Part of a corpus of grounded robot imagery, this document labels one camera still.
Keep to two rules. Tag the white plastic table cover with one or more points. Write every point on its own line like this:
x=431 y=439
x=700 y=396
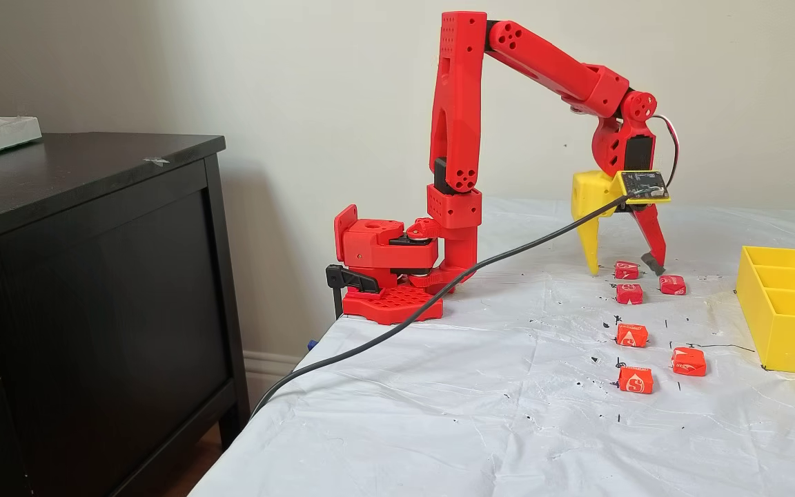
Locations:
x=439 y=414

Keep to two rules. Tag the black table clamp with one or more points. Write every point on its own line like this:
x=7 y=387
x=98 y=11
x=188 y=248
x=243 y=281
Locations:
x=349 y=277

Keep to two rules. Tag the red cherry candy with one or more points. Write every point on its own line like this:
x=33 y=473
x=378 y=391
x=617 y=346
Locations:
x=673 y=284
x=629 y=294
x=626 y=270

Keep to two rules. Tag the camera board on yellow mount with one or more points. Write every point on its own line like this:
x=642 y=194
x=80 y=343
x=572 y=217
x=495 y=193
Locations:
x=644 y=185

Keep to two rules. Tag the black wooden dresser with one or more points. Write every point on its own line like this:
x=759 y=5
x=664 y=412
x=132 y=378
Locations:
x=94 y=310

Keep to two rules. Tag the orange candy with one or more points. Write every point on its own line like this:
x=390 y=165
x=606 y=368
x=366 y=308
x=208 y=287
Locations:
x=632 y=335
x=635 y=380
x=689 y=362

